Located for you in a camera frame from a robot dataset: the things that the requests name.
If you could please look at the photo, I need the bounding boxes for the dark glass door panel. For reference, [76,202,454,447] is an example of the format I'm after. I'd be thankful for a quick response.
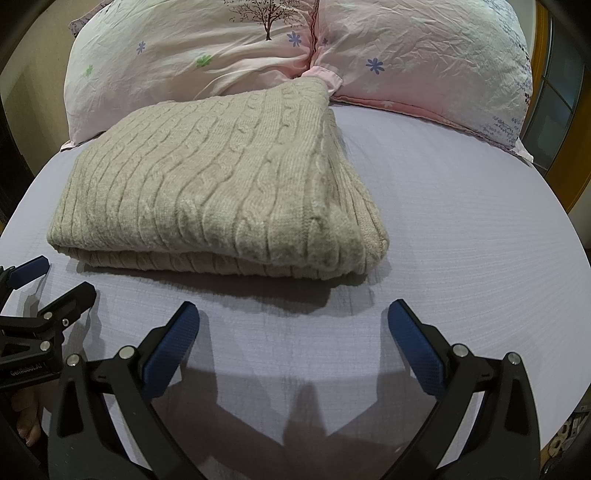
[525,41,588,178]

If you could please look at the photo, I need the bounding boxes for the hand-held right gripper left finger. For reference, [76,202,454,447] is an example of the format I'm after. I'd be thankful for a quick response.
[48,301,205,480]

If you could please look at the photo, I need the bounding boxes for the pink floral pillow with tree print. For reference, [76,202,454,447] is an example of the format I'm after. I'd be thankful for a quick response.
[62,0,320,149]

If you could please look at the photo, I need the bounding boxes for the yellow wooden door frame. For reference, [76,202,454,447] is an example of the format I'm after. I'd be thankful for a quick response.
[517,8,591,252]

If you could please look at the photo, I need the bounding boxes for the beige cable-knit sweater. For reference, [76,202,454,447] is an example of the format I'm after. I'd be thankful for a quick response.
[47,76,391,281]

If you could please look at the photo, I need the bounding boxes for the person's left hand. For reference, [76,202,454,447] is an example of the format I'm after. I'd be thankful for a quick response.
[9,387,46,448]

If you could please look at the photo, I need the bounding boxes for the lilac bed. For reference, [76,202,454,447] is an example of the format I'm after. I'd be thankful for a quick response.
[0,99,591,480]

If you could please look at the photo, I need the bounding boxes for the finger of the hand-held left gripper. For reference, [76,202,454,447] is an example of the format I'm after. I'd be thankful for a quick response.
[0,282,98,344]
[0,256,51,298]

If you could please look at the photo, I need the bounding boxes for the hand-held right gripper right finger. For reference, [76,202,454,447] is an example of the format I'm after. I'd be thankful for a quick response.
[387,299,542,480]

